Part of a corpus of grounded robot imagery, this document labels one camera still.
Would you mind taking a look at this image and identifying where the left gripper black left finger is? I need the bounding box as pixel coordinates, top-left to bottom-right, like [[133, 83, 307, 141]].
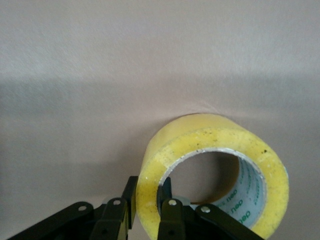
[[4, 175, 139, 240]]

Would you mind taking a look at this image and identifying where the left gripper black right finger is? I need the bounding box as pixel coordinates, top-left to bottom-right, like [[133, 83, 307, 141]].
[[157, 176, 266, 240]]

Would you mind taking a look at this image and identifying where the yellow packing tape roll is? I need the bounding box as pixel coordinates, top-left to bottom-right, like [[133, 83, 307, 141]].
[[134, 113, 290, 239]]

